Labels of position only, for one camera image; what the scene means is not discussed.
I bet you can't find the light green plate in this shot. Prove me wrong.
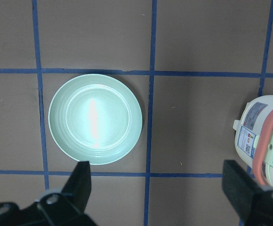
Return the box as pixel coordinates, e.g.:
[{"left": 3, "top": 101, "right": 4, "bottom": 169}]
[{"left": 48, "top": 74, "right": 143, "bottom": 165}]

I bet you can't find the white green rice cooker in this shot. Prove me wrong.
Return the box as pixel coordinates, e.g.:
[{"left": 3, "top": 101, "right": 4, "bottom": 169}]
[{"left": 233, "top": 95, "right": 273, "bottom": 186}]

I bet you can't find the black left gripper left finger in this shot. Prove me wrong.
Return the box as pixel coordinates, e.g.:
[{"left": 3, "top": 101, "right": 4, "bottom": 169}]
[{"left": 61, "top": 161, "right": 91, "bottom": 213}]

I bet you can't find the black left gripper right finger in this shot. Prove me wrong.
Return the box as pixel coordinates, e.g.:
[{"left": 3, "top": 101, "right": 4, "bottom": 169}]
[{"left": 222, "top": 160, "right": 261, "bottom": 221}]

